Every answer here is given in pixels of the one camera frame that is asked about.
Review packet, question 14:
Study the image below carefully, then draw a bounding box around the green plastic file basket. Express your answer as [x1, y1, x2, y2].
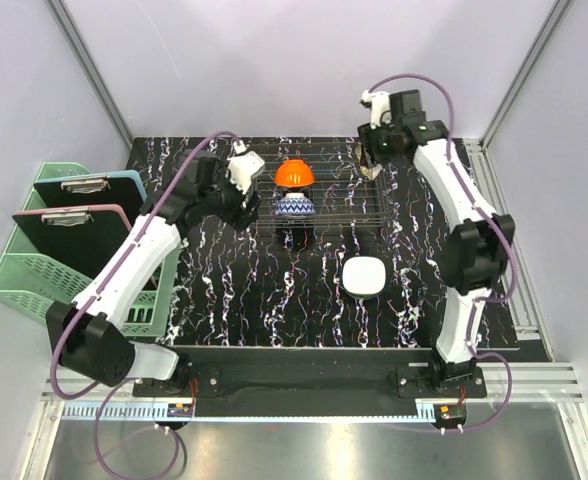
[0, 161, 180, 338]

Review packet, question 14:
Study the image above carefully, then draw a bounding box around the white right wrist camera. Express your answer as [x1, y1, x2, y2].
[360, 90, 392, 129]

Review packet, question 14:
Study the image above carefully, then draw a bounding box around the blue white zigzag bowl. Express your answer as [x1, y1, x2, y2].
[274, 192, 316, 218]

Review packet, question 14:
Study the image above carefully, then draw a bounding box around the grey wire dish rack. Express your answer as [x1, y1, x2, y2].
[251, 137, 391, 228]

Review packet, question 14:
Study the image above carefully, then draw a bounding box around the black marble pattern mat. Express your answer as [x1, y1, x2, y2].
[123, 136, 520, 350]

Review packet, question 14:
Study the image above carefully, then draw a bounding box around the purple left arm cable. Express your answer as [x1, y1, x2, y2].
[48, 130, 248, 476]

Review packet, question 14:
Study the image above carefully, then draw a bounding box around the aluminium frame rail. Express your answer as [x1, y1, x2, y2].
[43, 363, 583, 424]

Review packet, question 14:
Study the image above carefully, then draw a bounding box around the orange bowl white inside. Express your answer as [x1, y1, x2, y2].
[274, 159, 316, 189]

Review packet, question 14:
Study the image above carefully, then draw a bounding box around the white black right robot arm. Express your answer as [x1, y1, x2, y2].
[358, 90, 515, 397]

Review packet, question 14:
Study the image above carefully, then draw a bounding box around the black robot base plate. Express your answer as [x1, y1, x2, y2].
[134, 362, 488, 399]

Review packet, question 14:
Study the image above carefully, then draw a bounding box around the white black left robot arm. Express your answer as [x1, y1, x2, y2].
[46, 151, 265, 396]

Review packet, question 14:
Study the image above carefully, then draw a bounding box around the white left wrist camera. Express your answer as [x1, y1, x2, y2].
[223, 151, 265, 201]

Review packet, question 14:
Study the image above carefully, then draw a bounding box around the yellow floral scalloped bowl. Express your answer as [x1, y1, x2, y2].
[356, 144, 382, 181]

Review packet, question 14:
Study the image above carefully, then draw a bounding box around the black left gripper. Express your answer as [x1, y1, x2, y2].
[199, 161, 263, 231]

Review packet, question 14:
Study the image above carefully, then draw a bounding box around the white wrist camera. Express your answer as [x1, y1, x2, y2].
[360, 90, 392, 129]
[223, 151, 265, 201]

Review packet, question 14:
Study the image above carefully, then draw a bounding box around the blue edged black clipboard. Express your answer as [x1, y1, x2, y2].
[33, 170, 147, 225]

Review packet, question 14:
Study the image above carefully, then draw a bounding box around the white bowl dark blue outside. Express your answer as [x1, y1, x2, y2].
[341, 256, 387, 299]

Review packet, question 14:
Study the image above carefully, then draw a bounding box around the pink edged black clipboard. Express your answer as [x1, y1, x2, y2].
[13, 204, 131, 279]

